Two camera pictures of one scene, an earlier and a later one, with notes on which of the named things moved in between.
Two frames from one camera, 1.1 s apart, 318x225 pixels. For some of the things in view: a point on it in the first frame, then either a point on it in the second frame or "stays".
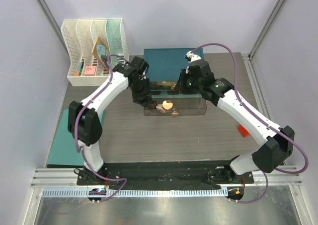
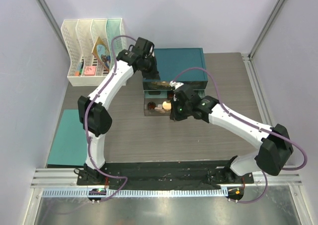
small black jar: [153, 105] stays
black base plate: [163, 173] stays
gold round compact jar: [167, 105] stays
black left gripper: [138, 98] → [154, 74]
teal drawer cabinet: [165, 65] stays
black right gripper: [181, 88] → [174, 115]
